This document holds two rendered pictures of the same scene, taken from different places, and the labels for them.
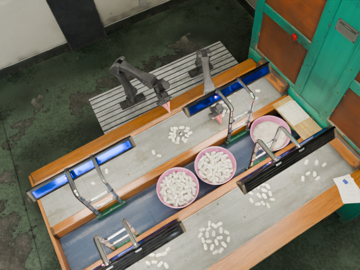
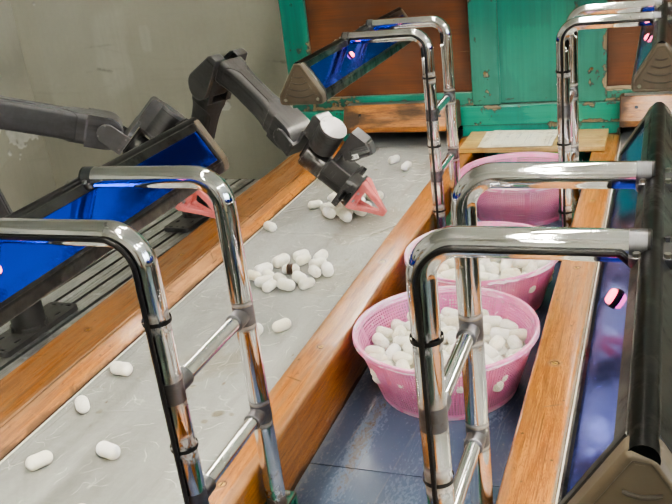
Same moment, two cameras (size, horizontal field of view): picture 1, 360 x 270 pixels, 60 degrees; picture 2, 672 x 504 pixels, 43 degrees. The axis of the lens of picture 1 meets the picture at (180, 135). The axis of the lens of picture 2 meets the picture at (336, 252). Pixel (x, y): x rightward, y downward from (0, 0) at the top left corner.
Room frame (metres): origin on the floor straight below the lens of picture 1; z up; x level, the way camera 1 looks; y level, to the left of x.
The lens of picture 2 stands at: (0.02, 0.92, 1.34)
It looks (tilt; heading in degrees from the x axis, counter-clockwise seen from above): 22 degrees down; 315
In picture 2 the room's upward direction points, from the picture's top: 7 degrees counter-clockwise
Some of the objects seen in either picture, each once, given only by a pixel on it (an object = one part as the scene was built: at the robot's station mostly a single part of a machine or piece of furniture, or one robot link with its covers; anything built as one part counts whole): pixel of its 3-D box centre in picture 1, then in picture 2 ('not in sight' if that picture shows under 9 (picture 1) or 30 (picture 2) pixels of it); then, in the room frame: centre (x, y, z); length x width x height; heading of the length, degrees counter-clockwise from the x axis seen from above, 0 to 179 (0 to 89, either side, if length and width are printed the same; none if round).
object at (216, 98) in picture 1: (227, 87); (358, 48); (1.16, -0.33, 1.08); 0.62 x 0.08 x 0.07; 113
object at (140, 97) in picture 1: (131, 98); (26, 311); (1.47, 0.32, 0.71); 0.20 x 0.07 x 0.08; 110
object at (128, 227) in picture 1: (126, 249); (549, 435); (0.34, 0.38, 0.90); 0.20 x 0.19 x 0.45; 113
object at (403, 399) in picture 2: (178, 189); (446, 354); (0.69, 0.06, 0.72); 0.27 x 0.27 x 0.10
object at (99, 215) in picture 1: (96, 188); (152, 395); (0.71, 0.53, 0.90); 0.20 x 0.19 x 0.45; 113
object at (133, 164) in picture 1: (167, 140); (266, 302); (1.05, 0.09, 0.73); 1.81 x 0.30 x 0.02; 113
